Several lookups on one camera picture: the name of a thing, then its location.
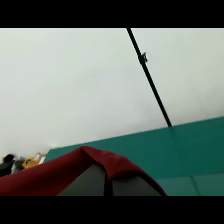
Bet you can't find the black garment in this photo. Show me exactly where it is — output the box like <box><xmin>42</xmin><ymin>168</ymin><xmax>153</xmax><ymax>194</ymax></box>
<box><xmin>0</xmin><ymin>153</ymin><xmax>17</xmax><ymax>178</ymax></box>

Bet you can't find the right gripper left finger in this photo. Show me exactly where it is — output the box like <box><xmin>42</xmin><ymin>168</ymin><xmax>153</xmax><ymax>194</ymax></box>
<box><xmin>57</xmin><ymin>163</ymin><xmax>108</xmax><ymax>197</ymax></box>

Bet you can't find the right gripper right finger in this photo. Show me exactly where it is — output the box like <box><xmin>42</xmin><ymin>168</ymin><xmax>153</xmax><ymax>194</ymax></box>
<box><xmin>111</xmin><ymin>174</ymin><xmax>163</xmax><ymax>197</ymax></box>

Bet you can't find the red garment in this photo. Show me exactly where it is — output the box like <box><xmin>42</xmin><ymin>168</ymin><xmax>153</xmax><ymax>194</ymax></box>
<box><xmin>0</xmin><ymin>145</ymin><xmax>168</xmax><ymax>197</ymax></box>

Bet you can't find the black pole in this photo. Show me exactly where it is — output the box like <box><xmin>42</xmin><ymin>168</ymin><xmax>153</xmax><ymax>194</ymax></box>
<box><xmin>125</xmin><ymin>27</ymin><xmax>173</xmax><ymax>128</ymax></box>

